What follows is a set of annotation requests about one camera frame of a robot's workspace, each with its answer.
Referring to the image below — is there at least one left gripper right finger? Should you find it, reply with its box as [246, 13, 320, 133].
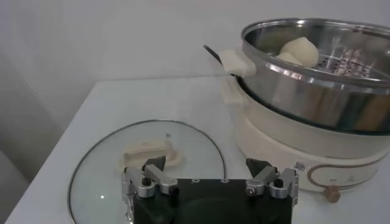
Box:
[245, 157, 300, 199]

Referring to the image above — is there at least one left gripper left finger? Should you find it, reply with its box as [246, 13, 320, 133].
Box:
[121, 155, 179, 198]

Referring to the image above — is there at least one glass lid with cream handle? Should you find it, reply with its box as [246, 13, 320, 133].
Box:
[67, 119, 228, 224]

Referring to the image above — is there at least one white steamed baozi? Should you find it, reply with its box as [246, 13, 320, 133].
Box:
[275, 51, 304, 66]
[279, 36, 320, 68]

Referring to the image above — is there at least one steel perforated steamer basket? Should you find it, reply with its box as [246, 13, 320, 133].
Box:
[218, 17, 390, 135]

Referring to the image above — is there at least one cream electric cooker base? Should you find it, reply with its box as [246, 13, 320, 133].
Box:
[221, 77, 390, 204]

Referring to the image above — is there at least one black cooker power cable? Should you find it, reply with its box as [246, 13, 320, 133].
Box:
[203, 44, 235, 77]

